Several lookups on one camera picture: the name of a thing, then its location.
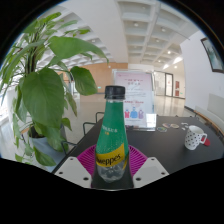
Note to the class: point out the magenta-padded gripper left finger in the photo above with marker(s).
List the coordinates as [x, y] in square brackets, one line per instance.
[75, 168]

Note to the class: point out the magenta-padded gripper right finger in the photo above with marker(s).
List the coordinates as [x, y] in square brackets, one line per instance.
[150, 170]

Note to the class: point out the green drink bottle yellow label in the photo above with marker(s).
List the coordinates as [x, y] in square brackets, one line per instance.
[111, 133]

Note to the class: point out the black metal chairs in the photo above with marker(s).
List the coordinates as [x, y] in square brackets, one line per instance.
[84, 128]

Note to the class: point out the round colourful badge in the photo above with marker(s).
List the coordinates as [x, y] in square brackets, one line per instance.
[166, 125]
[174, 126]
[162, 129]

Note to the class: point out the white polka dot mug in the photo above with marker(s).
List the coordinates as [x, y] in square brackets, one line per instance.
[192, 137]

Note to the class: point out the flat round red coaster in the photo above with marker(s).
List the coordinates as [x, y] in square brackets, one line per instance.
[207, 142]

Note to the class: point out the clear acrylic sign stand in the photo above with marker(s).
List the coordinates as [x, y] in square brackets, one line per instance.
[135, 96]

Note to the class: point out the potted green leafy plant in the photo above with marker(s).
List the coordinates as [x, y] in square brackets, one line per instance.
[43, 96]

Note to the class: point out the long white bench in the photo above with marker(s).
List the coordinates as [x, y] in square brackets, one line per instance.
[213, 115]

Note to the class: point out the framed landscape picture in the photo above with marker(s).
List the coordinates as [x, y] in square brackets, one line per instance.
[213, 55]

